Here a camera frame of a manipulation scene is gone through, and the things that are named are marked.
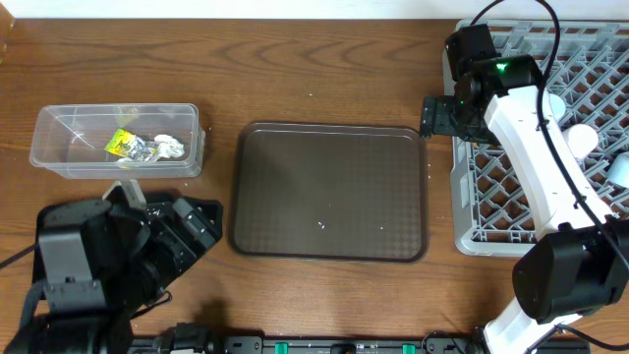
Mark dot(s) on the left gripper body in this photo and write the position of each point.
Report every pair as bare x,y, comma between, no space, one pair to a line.
173,248

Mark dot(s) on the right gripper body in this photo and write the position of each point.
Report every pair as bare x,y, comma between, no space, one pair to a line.
448,119

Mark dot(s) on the white tissue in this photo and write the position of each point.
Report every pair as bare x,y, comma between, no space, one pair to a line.
168,147

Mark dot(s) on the light blue cup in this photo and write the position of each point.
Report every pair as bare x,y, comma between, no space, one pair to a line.
558,106

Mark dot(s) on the green snack wrapper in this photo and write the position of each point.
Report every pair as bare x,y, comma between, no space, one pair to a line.
131,148

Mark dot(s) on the white cup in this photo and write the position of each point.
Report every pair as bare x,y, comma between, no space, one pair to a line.
581,140

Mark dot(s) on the light blue bowl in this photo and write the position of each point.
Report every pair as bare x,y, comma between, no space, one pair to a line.
618,173

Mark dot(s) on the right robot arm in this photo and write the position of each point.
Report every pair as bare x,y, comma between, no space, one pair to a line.
579,263

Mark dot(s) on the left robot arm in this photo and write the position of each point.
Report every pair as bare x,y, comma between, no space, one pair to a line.
44,329

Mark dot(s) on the grey dishwasher rack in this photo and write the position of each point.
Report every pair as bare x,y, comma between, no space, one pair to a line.
590,74

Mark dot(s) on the clear plastic bin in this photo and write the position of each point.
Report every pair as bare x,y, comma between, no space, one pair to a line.
70,139

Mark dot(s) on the brown serving tray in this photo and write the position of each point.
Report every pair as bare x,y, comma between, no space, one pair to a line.
330,192

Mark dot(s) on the black tray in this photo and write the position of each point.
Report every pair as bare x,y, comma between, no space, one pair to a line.
77,254

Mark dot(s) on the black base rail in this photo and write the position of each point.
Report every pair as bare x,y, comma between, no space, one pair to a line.
434,344

